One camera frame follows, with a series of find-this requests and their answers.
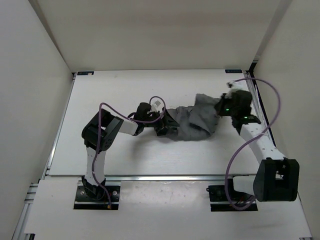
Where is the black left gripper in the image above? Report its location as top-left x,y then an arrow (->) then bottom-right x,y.
142,107 -> 179,136

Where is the grey pleated skirt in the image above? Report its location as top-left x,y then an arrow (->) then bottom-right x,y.
165,93 -> 220,141

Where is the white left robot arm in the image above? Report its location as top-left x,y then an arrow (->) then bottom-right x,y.
81,101 -> 180,200

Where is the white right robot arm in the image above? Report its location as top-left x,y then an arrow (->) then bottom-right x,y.
215,90 -> 300,202

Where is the right blue corner label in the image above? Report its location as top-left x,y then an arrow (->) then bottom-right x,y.
225,69 -> 243,74

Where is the blue corner label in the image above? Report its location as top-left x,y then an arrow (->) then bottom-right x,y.
225,69 -> 243,74
77,71 -> 95,76

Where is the left blue corner label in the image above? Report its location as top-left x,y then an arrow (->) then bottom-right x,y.
77,71 -> 95,76

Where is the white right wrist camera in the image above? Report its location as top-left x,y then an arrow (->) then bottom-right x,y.
226,81 -> 246,95

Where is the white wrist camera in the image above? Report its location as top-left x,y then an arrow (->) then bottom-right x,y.
226,81 -> 246,95
151,100 -> 164,114

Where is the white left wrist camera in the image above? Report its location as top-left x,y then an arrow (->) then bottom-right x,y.
151,100 -> 164,114

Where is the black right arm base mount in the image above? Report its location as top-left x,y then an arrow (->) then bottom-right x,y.
206,184 -> 251,212

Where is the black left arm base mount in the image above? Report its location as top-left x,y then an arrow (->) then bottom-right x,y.
73,176 -> 121,211

